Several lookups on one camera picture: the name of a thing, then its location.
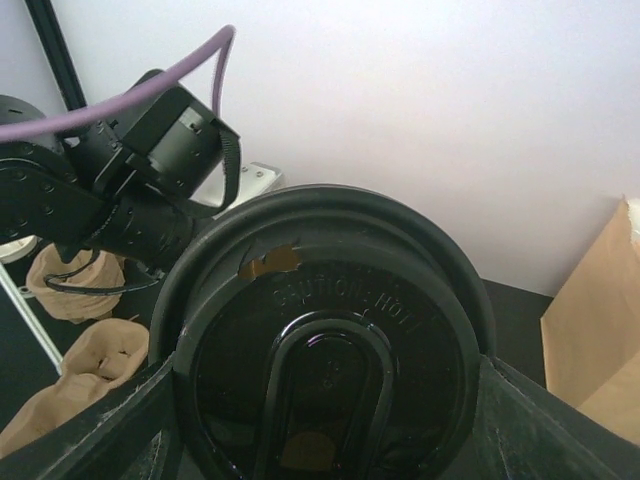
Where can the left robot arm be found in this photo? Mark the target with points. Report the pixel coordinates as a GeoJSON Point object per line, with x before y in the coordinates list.
{"type": "Point", "coordinates": [133, 183]}

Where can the stack of pulp cup carriers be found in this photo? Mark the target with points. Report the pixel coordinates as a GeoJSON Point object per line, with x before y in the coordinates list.
{"type": "Point", "coordinates": [105, 272]}

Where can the small brown paper bag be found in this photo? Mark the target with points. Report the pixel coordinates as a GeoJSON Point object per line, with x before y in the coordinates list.
{"type": "Point", "coordinates": [590, 331]}

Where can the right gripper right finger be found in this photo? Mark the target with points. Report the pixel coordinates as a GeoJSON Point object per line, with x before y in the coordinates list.
{"type": "Point", "coordinates": [521, 431]}

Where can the cup holding straws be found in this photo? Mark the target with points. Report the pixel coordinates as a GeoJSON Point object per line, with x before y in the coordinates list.
{"type": "Point", "coordinates": [17, 249]}

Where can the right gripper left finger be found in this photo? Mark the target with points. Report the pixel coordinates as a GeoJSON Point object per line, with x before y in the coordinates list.
{"type": "Point", "coordinates": [131, 433]}

